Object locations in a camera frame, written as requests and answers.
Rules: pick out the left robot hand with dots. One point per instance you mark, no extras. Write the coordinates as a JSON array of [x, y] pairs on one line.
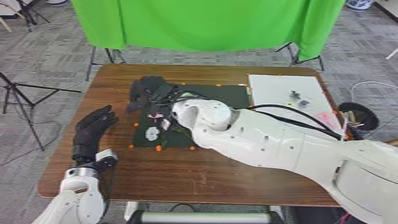
[[89, 130]]

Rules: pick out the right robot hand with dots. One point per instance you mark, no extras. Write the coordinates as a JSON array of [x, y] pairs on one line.
[[144, 90]]

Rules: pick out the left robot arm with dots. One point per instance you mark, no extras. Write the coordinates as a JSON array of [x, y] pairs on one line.
[[73, 200]]

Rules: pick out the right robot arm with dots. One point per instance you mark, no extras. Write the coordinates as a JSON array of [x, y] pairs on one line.
[[278, 143]]

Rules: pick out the pink flower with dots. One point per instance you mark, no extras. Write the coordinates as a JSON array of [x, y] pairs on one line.
[[155, 116]]

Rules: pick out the black metal stand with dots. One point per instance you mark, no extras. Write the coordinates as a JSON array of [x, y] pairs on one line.
[[294, 56], [91, 63]]

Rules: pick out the dark mat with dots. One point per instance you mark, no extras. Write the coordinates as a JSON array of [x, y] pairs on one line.
[[228, 96]]

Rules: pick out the black tripod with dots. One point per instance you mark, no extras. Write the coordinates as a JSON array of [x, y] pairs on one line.
[[23, 87]]

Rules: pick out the white sheet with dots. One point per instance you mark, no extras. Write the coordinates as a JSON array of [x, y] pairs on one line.
[[272, 90]]

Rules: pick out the pale grey bar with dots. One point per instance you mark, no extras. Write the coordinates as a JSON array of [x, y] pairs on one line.
[[206, 218]]

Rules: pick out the black round container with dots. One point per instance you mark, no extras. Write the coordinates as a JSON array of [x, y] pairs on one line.
[[363, 113]]

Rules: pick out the blue and white vase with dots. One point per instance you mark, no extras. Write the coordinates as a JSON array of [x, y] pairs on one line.
[[359, 4]]

